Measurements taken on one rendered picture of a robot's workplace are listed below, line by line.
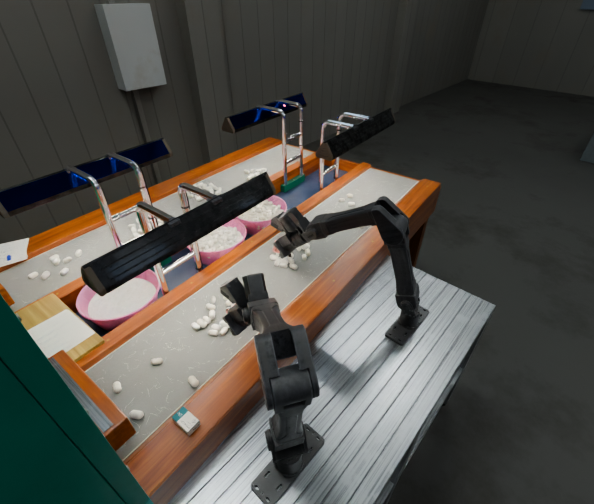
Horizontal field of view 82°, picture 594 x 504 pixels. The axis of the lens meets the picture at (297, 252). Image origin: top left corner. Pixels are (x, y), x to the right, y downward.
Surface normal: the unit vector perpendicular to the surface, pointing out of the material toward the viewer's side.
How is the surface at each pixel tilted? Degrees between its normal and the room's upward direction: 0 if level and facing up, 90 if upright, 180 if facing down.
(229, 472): 0
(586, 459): 0
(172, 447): 0
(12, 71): 90
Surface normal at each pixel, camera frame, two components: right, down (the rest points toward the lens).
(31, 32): 0.74, 0.41
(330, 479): 0.00, -0.79
